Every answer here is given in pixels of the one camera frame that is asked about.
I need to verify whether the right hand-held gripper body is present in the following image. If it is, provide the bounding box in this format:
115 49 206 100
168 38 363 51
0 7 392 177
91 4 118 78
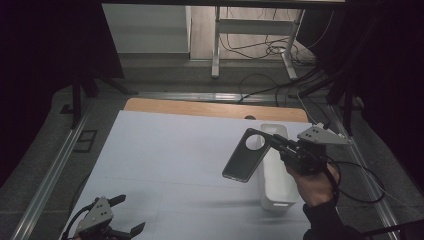
279 122 353 177

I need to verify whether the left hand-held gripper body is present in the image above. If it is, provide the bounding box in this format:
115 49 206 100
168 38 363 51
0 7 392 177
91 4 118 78
73 196 116 240

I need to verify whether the white plastic storage box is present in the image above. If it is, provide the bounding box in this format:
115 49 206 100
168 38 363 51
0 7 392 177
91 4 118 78
257 122 302 212

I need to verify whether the dark phone case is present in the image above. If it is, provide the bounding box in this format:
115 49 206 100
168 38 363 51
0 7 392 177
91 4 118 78
221 127 272 184

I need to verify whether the person's right hand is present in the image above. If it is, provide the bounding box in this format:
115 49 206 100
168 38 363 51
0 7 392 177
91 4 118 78
285 162 340 208

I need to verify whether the black metal stand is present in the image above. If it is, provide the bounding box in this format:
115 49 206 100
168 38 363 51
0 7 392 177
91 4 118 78
289 64 365 137
60 64 140 130

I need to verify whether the white table mat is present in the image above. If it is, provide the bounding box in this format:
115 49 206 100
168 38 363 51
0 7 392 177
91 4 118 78
59 109 341 240

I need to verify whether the black rod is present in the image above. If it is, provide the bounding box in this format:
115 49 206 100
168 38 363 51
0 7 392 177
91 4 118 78
362 217 424 238

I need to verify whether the white cabinet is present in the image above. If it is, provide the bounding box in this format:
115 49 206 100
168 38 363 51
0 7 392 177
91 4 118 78
101 3 192 55

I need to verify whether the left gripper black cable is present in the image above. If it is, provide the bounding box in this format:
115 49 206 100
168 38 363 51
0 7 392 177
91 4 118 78
61 203 98 240

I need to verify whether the white power strip cable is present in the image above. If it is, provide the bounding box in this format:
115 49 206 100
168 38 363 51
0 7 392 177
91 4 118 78
296 92 318 125

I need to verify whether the metal floor rail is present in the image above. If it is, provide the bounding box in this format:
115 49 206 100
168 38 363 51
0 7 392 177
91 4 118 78
135 91 303 105
9 99 95 240
329 104 402 240

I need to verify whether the black looped floor cable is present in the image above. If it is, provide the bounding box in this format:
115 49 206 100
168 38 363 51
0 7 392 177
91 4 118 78
328 161 387 205

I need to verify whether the tangle of black cables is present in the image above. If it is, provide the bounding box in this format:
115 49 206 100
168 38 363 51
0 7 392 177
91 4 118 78
219 7 317 66

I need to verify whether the white desk frame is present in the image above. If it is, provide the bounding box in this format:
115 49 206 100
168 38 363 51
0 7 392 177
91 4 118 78
211 5 306 82

